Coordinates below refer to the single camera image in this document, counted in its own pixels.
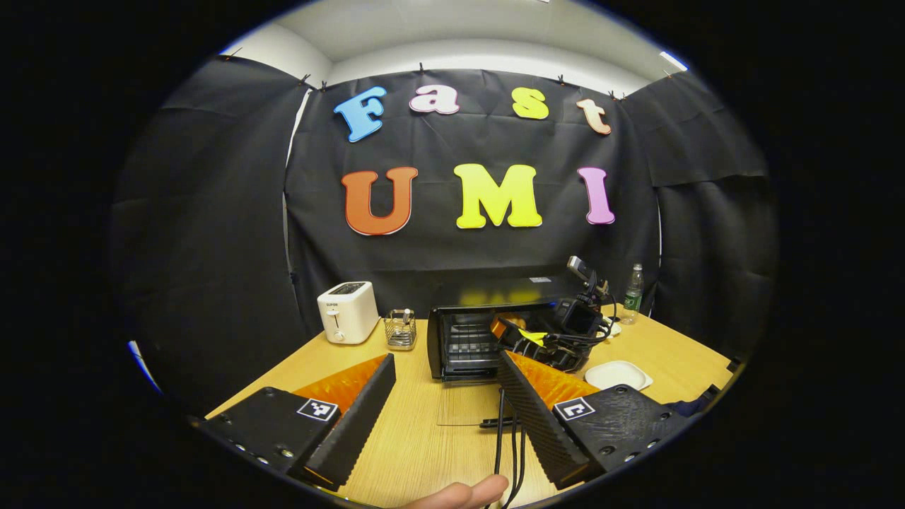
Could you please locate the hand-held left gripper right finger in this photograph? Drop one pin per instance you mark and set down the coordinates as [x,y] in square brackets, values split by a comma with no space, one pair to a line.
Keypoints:
[530,424]

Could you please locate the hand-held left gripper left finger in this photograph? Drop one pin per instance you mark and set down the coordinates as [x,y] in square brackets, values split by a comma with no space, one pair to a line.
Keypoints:
[360,424]

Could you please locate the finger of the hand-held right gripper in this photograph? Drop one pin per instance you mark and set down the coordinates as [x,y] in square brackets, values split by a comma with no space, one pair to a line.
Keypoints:
[509,329]

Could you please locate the black electric oven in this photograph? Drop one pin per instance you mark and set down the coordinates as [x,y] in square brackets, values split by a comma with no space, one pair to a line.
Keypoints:
[459,339]

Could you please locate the clear plastic water bottle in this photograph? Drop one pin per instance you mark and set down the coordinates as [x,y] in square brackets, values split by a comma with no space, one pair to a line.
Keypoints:
[633,300]

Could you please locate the white square plate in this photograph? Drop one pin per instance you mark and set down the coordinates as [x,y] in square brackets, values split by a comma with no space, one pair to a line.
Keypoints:
[619,375]

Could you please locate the white toaster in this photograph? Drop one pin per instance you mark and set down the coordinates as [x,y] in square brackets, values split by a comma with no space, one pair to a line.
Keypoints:
[348,314]

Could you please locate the black backdrop cloth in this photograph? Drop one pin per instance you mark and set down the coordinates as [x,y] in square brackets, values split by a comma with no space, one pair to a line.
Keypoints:
[212,233]

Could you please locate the small ceiling light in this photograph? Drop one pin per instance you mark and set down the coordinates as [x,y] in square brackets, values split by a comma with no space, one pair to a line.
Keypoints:
[674,61]

